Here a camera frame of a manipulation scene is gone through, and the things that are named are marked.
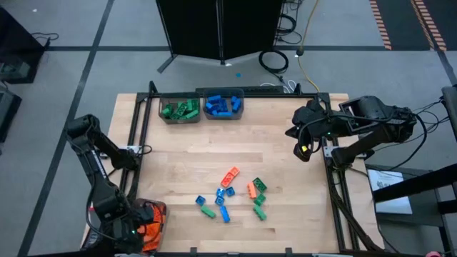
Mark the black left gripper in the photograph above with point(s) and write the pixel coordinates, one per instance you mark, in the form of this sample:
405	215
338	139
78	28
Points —
146	217

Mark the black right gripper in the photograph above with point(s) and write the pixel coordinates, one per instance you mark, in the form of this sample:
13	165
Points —
310	123

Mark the orange long toy brick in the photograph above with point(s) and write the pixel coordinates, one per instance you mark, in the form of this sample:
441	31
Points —
229	177
160	216
151	232
251	190
150	246

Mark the blue long toy brick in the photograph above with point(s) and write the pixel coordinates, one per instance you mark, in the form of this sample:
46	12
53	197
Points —
210	106
224	114
236	106
214	98
225	214
222	105

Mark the blue square toy brick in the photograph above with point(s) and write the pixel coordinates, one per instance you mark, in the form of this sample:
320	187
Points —
234	99
220	192
197	200
230	192
219	201
214	112

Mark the green long toy brick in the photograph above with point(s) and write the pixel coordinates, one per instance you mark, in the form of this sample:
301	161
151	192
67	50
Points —
192	114
175	116
260	212
208	211
260	185
193	104
170	105
181	110

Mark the green square toy brick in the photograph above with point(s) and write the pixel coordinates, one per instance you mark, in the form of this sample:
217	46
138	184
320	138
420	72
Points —
166	111
260	200

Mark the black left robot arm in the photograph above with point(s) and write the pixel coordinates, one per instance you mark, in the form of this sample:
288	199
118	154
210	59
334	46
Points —
96	171

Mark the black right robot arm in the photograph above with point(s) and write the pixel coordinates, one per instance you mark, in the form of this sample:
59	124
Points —
371	118

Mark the grey translucent plastic bin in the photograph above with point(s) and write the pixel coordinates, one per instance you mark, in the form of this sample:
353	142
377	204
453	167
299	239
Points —
240	116
178	121
164	210

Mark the black power strip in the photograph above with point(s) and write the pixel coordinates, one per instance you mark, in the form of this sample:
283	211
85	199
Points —
250	89

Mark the white paper sheet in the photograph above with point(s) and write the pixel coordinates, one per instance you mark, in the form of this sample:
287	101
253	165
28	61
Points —
392	207

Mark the black metal stand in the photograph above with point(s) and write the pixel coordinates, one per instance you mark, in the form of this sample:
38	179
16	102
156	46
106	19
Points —
410	185

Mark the black partition panel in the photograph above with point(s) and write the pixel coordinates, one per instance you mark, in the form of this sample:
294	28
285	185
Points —
250	28
193	28

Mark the pink tape roll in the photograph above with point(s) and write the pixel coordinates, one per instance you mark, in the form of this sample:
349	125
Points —
433	254

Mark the black equipment case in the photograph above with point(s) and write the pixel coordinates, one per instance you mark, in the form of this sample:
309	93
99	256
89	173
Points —
7	114

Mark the black desk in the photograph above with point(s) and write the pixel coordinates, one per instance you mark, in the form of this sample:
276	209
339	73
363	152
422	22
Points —
18	43

